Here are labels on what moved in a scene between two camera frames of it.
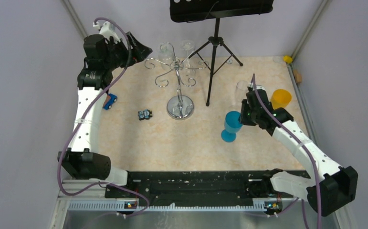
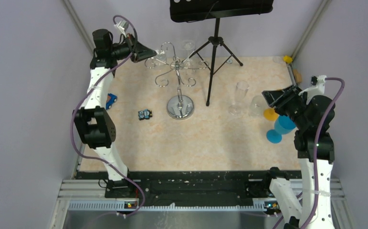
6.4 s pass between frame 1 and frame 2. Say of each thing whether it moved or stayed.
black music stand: stayed
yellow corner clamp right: stayed
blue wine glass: moved
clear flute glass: stayed
